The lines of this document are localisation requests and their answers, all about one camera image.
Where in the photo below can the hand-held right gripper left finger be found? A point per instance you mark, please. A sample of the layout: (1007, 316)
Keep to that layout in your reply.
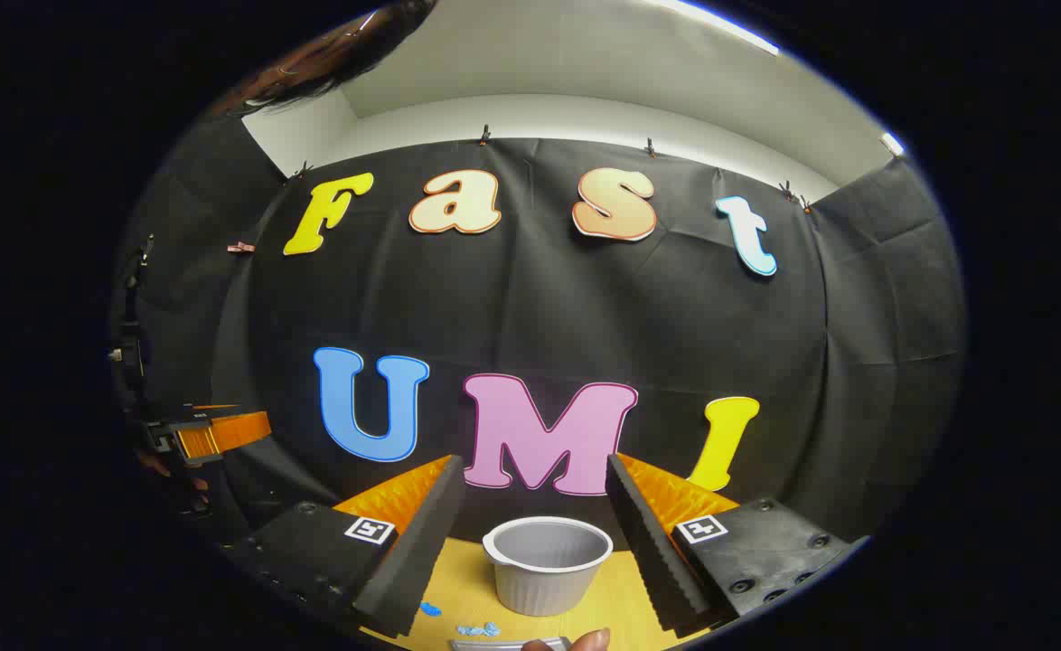
(417, 551)

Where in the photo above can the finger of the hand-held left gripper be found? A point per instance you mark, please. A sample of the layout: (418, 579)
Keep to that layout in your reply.
(223, 434)

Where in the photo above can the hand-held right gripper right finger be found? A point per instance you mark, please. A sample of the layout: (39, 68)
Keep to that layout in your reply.
(643, 542)

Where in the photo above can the blue paper trash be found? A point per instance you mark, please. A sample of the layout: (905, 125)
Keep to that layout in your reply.
(430, 609)
(478, 628)

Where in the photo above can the white ribbed garbage bin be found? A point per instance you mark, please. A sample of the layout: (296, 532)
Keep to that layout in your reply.
(547, 565)

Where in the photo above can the grey plastic dustpan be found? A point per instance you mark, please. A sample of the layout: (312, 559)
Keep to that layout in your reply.
(494, 645)

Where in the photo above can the small pink clip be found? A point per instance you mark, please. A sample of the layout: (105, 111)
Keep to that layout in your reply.
(240, 247)

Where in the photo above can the black backdrop cloth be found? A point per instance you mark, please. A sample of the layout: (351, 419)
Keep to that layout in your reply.
(539, 298)

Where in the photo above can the short ceiling light strip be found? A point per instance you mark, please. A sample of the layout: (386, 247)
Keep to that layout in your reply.
(892, 144)

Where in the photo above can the long ceiling light strip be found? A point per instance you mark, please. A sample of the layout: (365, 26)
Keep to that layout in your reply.
(720, 24)

